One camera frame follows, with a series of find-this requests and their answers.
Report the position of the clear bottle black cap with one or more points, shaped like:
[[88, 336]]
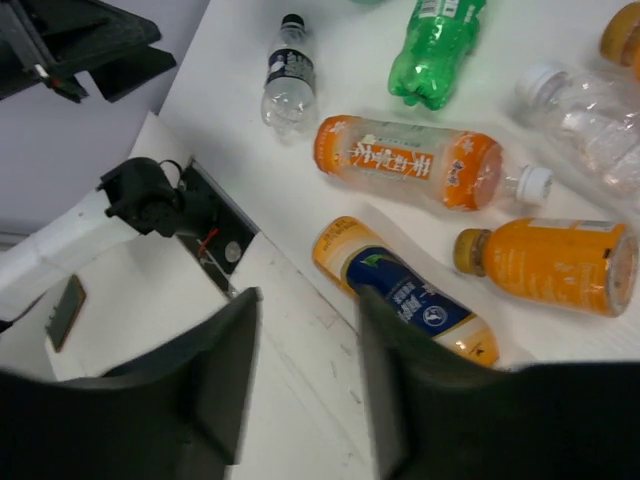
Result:
[[289, 101]]

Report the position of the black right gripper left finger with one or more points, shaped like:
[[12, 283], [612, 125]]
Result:
[[176, 412]]

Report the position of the orange juice bottle brown cap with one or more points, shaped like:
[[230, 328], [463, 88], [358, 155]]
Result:
[[584, 265]]

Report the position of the clear bottle white cap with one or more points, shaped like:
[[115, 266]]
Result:
[[590, 118]]

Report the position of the small dark phone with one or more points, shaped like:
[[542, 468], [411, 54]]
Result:
[[65, 313]]

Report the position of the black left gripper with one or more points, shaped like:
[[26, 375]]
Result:
[[50, 42]]

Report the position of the blue label orange bottle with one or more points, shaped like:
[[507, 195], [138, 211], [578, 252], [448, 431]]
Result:
[[353, 256]]

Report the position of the orange label white cap bottle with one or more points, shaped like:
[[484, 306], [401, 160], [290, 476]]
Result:
[[456, 170]]

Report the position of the green plastic soda bottle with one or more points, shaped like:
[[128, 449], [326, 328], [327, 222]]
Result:
[[440, 35]]

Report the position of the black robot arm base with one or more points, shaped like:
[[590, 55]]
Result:
[[185, 203]]

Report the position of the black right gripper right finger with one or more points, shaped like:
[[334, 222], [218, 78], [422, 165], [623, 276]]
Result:
[[435, 415]]

